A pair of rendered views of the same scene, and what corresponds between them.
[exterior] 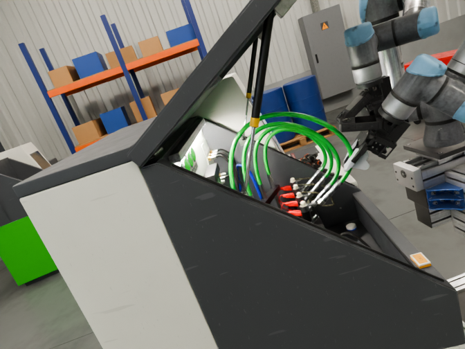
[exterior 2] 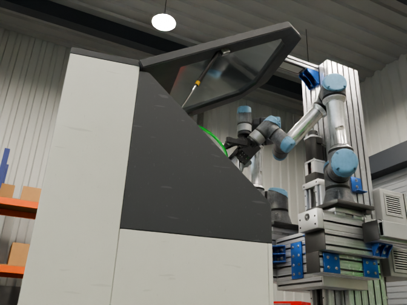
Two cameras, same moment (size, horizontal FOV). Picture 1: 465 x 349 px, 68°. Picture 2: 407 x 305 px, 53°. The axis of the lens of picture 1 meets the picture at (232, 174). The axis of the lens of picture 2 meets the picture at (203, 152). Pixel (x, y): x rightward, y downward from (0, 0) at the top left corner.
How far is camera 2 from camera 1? 138 cm
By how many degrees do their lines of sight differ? 45
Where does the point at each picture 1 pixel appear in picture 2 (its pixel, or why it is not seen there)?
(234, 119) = not seen: hidden behind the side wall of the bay
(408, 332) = (241, 219)
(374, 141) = (241, 151)
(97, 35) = not seen: outside the picture
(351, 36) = (241, 108)
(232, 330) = (140, 173)
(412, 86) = (264, 124)
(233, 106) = not seen: hidden behind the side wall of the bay
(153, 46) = (36, 196)
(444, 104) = (277, 137)
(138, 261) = (110, 109)
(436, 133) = (274, 215)
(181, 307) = (118, 146)
